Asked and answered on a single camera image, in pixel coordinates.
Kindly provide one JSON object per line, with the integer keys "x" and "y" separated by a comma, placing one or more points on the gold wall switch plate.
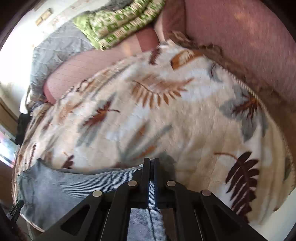
{"x": 44, "y": 16}

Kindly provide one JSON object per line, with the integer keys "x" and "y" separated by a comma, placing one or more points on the black cloth on bed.
{"x": 23, "y": 121}

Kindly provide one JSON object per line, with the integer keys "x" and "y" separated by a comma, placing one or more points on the grey quilted pillow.
{"x": 64, "y": 43}

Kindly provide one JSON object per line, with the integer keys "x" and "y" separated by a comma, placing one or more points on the leaf pattern bed cover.
{"x": 208, "y": 129}

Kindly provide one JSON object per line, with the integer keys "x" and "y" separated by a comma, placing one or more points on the pink red sofa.
{"x": 247, "y": 37}

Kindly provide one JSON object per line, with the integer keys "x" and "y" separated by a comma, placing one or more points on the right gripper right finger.
{"x": 198, "y": 215}

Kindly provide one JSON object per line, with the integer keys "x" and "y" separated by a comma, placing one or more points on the green patterned folded blanket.
{"x": 105, "y": 29}

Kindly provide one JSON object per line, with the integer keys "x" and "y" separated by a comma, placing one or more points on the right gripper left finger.
{"x": 104, "y": 216}

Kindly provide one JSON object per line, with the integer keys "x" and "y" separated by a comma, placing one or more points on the blue denim pants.
{"x": 49, "y": 194}

